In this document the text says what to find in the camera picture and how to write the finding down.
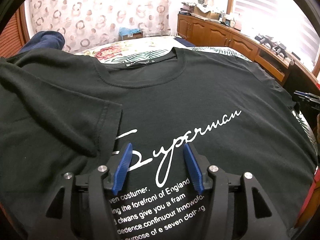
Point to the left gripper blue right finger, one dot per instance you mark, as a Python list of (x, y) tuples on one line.
[(194, 163)]

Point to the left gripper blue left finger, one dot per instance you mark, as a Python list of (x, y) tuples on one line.
[(122, 162)]

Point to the black Superman t-shirt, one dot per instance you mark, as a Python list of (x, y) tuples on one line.
[(63, 113)]

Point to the spare black gripper on cabinet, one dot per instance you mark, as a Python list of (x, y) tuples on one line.
[(277, 47)]

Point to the grey zebra window blind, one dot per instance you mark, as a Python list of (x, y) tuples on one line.
[(284, 22)]

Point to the red bag on floor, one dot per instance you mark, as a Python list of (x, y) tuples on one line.
[(311, 202)]

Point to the palm leaf bed sheet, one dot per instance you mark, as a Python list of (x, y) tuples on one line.
[(133, 57)]

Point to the floral quilt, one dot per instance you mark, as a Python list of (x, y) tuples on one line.
[(136, 45)]

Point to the cardboard box on cabinet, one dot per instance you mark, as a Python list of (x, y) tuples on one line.
[(205, 12)]

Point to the wooden sideboard cabinet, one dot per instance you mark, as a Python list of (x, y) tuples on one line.
[(205, 33)]

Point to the navy blue mattress blanket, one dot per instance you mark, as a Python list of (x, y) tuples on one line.
[(184, 42)]

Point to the blue cloth on box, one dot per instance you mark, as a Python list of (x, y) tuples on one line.
[(127, 31)]

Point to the navy folded garment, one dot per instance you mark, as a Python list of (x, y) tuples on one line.
[(44, 39)]

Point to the pink circle pattern curtain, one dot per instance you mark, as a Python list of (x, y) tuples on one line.
[(88, 23)]

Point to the wooden louvered wardrobe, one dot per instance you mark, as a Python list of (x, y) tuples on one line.
[(15, 34)]

